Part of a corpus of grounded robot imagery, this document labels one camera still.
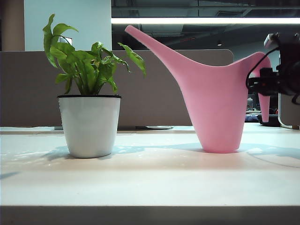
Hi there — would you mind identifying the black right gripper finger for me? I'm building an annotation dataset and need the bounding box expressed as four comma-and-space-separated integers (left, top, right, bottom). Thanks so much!
248, 79, 282, 97
259, 67, 281, 82

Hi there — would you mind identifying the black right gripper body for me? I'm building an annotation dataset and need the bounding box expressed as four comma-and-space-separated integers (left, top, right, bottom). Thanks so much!
277, 32, 300, 97

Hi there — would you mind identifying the pink plastic watering can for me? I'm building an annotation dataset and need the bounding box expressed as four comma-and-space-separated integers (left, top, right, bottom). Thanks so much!
124, 25, 271, 154

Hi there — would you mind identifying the green plant in white pot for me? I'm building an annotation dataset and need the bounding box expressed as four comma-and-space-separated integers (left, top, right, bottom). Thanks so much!
42, 13, 147, 159

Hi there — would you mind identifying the dark computer monitor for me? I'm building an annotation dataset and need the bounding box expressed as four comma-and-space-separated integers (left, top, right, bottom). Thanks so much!
269, 95, 279, 110

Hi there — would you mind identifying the black bag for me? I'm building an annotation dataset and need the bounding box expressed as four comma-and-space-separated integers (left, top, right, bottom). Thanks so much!
257, 113, 281, 128

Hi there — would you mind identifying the brown partition with white edge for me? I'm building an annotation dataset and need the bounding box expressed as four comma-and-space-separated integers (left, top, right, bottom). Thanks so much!
278, 49, 300, 130

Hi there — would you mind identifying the blue checked cloth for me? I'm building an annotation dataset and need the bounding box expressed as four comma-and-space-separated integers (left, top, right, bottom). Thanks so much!
245, 113, 261, 122

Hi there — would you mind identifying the long ceiling light strip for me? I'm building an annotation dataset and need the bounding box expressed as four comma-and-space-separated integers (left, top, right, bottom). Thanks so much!
111, 17, 300, 24

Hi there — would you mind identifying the grey partition foot plate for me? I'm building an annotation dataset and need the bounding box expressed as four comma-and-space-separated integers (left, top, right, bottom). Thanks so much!
135, 126, 174, 130

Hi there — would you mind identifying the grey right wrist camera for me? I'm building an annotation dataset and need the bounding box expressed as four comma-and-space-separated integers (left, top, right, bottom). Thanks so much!
263, 33, 281, 49

